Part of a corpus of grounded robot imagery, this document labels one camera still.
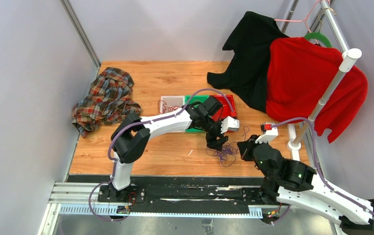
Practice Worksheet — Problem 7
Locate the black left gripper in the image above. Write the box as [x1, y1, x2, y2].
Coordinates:
[201, 117, 229, 152]

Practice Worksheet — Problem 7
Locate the purple thin cable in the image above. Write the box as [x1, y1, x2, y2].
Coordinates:
[205, 125, 250, 167]

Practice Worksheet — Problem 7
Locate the dark red thin cable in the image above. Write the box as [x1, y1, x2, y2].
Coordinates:
[156, 99, 182, 114]

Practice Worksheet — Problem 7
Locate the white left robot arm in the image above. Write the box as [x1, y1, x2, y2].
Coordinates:
[102, 96, 229, 202]

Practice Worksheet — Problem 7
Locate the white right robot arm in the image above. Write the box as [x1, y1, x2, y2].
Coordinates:
[237, 135, 374, 235]

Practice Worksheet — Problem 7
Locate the red plastic bin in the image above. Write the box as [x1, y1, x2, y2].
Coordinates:
[211, 94, 237, 121]

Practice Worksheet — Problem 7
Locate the green plastic bin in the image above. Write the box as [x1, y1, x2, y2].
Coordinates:
[184, 95, 211, 133]

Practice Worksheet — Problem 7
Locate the clear plastic bin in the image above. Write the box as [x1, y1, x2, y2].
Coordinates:
[158, 95, 185, 114]

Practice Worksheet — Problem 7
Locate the red sweater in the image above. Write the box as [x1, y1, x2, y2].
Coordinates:
[266, 37, 368, 143]

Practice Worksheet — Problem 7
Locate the black t-shirt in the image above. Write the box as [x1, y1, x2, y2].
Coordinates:
[207, 11, 287, 112]

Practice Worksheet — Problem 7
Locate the plaid cloth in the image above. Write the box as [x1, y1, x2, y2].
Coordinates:
[72, 67, 142, 138]

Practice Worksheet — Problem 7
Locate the green clothes hanger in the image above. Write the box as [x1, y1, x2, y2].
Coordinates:
[304, 32, 333, 48]

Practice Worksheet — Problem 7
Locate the white clothes rack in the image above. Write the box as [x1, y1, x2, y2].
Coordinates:
[287, 0, 362, 158]

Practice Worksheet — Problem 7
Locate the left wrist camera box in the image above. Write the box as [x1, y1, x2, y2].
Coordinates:
[221, 116, 240, 133]

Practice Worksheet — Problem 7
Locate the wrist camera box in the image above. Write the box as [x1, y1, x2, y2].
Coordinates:
[221, 116, 240, 133]
[255, 122, 278, 143]

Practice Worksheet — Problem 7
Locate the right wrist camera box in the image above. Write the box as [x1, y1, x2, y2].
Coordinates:
[255, 122, 278, 143]

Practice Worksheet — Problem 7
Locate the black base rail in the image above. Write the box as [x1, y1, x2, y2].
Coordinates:
[97, 175, 291, 218]

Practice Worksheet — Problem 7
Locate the pink wire hanger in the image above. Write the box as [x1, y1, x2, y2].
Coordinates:
[274, 0, 322, 33]

